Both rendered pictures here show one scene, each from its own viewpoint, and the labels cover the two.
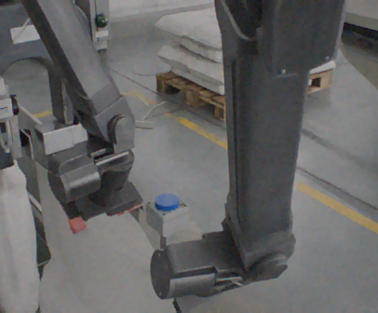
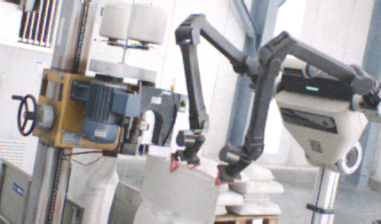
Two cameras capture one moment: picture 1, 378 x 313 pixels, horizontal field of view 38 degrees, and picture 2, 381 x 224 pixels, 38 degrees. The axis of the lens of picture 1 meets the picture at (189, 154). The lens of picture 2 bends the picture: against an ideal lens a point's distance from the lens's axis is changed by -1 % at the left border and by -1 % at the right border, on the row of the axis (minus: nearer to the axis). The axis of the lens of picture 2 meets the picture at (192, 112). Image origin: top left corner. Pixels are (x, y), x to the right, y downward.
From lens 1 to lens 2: 1.60 m
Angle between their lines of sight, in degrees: 24
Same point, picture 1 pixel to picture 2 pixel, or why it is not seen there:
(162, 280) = (224, 155)
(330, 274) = not seen: outside the picture
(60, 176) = (183, 134)
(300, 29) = (273, 68)
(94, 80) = (201, 106)
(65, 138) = (156, 150)
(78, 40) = (199, 92)
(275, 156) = (264, 106)
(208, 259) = (238, 149)
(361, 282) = not seen: outside the picture
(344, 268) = not seen: outside the picture
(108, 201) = (191, 156)
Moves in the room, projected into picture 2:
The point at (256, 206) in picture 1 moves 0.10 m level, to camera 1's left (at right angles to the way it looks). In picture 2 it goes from (257, 124) to (230, 119)
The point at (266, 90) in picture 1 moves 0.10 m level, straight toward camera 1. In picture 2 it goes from (265, 84) to (266, 84)
